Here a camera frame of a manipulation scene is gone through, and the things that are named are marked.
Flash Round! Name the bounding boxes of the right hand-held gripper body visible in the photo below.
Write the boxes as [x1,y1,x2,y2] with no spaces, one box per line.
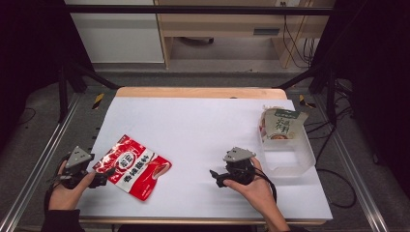
[221,146,259,187]

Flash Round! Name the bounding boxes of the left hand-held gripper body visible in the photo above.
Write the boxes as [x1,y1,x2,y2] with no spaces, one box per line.
[59,145,99,190]

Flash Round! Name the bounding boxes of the red sauce packet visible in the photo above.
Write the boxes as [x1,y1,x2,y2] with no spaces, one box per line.
[92,133,173,202]

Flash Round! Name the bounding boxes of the clear plastic container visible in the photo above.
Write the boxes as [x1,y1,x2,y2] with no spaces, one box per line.
[257,107,317,179]

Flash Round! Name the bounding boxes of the beige green sauce packet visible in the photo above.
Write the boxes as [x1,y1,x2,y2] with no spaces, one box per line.
[262,107,309,141]

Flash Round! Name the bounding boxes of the person's left hand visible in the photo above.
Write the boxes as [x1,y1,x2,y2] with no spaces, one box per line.
[47,159,98,213]

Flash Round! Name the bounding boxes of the person's right hand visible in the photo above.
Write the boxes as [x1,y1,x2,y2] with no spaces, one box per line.
[221,156,276,215]

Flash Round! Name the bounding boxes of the white table sheet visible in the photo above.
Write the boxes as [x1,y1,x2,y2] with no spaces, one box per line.
[76,96,334,221]

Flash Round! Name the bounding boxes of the yellow black tape marker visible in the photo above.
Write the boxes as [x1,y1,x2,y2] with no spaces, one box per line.
[297,94,317,109]
[92,92,106,111]

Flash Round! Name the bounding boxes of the black metal stand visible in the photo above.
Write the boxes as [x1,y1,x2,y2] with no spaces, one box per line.
[276,63,338,128]
[57,60,121,124]

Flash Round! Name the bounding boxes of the black curtain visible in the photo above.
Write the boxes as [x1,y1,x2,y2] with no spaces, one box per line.
[308,0,410,197]
[0,0,95,153]

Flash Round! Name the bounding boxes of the white cabinet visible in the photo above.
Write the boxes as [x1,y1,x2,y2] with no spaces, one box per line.
[63,0,165,65]

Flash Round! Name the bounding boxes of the wooden desk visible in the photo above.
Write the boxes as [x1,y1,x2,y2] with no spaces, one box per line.
[154,0,337,70]

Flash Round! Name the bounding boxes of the aluminium rail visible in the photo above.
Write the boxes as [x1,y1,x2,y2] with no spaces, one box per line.
[313,94,392,232]
[0,92,82,232]

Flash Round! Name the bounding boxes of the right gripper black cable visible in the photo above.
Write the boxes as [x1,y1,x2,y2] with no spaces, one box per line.
[250,165,278,206]

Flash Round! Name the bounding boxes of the thin black floor cable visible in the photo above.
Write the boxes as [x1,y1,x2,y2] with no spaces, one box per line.
[16,106,37,128]

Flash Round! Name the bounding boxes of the hanging black cables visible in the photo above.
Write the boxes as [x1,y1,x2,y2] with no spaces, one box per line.
[281,1,319,69]

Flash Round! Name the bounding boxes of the black horizontal frame bar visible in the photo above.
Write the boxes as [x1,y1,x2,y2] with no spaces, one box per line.
[63,4,335,15]

